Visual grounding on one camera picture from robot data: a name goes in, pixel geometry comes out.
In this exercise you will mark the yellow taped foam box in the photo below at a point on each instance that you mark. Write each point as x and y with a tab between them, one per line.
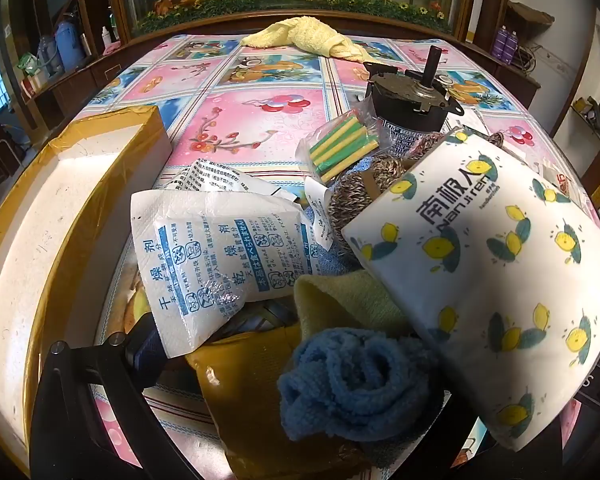
63	226

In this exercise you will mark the lemon print tissue pack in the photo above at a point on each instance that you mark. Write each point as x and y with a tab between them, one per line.
495	268

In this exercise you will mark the white printed desiccant packet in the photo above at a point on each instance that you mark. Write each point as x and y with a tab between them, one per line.
203	175

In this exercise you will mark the white blue desiccant packet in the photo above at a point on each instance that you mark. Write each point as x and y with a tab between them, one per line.
204	255

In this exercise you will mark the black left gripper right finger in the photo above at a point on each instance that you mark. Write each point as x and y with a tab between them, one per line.
544	458

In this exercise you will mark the blue fluffy cloth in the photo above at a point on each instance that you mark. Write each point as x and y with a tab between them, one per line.
360	385

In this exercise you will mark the blue water jug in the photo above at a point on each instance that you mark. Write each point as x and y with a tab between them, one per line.
69	46

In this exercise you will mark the yellow green sticks bag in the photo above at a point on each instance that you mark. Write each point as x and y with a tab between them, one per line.
340	144

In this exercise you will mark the purple bottles on shelf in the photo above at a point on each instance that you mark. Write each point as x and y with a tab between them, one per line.
505	45

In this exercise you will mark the black electric motor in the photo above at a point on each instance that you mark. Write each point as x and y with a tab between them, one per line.
415	101

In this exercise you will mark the brown yarn skein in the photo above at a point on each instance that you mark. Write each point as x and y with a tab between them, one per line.
390	169

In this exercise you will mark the blue knitted towel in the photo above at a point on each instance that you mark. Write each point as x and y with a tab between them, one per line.
330	254

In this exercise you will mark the yellow fluffy towel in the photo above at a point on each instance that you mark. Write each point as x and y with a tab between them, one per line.
352	300

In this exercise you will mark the yellow towel at table back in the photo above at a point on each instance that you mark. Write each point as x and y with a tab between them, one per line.
309	35

